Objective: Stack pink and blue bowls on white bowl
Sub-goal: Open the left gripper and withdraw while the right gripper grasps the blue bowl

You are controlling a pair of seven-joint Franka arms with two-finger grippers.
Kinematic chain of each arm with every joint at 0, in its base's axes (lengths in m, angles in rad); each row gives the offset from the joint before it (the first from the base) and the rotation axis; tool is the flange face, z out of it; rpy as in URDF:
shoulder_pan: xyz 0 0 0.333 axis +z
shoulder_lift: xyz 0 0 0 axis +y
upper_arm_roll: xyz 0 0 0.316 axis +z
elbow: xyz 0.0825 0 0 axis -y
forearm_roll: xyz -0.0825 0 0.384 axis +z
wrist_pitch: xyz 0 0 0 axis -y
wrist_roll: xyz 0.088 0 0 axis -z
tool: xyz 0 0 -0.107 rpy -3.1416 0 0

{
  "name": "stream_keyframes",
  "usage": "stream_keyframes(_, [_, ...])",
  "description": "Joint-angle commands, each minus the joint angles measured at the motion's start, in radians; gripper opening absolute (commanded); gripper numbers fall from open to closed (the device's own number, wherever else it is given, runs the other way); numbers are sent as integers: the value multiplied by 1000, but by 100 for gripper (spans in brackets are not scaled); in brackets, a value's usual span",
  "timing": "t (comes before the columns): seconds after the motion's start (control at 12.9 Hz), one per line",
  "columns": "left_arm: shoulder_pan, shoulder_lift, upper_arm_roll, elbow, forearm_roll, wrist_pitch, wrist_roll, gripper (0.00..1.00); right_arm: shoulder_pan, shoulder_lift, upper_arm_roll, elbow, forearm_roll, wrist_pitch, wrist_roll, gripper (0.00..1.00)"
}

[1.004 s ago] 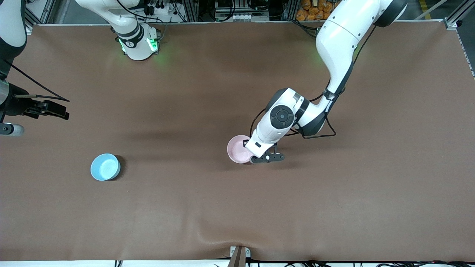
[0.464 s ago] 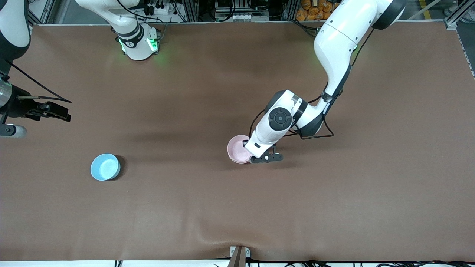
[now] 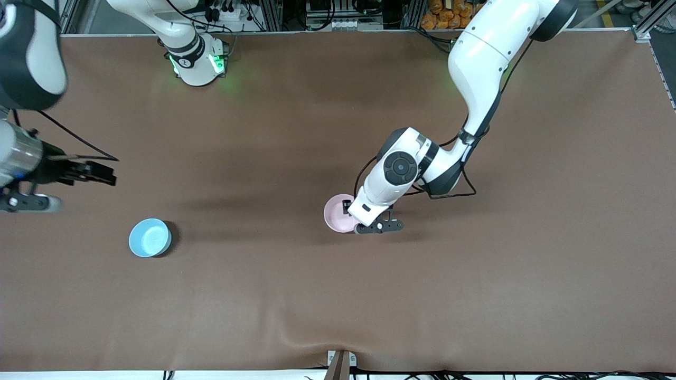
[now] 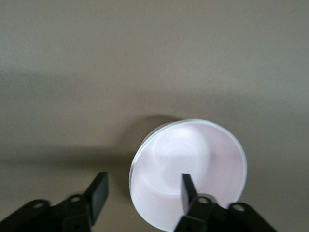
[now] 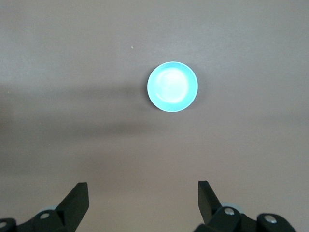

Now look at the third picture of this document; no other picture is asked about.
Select pink bowl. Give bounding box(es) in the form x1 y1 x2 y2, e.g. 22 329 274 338
323 194 365 234

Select blue bowl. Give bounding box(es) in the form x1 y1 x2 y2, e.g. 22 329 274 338
128 218 172 258

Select brown table mat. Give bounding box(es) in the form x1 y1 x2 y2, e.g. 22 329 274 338
0 31 676 373

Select white power strip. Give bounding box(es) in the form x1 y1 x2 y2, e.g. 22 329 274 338
203 6 249 22

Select orange snack bag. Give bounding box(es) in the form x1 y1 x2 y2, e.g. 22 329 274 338
421 0 484 31

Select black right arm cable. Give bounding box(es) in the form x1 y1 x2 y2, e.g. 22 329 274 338
11 108 120 162

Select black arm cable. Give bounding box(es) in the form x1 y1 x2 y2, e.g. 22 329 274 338
353 124 477 201
11 108 120 162

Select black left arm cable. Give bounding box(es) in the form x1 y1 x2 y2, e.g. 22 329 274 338
353 124 477 201

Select grey metal bracket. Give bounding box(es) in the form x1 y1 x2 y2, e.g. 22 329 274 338
327 350 358 368

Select brown camera mount post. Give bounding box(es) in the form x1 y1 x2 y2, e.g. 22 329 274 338
324 351 351 380

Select aluminium frame post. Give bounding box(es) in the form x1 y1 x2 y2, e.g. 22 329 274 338
399 0 423 30
259 0 283 31
631 0 676 44

